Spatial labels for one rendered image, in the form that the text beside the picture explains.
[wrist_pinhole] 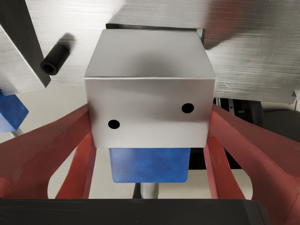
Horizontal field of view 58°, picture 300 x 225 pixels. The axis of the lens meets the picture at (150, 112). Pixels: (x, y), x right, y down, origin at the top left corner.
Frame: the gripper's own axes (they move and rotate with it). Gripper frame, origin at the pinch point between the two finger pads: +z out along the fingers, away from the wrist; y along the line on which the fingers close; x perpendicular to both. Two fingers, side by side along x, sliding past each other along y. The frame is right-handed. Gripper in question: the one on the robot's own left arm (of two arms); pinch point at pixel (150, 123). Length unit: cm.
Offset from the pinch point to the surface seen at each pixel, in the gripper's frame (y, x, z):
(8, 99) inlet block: 13.3, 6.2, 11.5
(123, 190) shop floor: 20, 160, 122
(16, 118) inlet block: 12.8, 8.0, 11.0
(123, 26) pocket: 1.7, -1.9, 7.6
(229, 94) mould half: -4.8, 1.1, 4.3
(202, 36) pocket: -3.2, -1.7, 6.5
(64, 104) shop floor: 47, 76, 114
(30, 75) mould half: 10.0, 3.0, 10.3
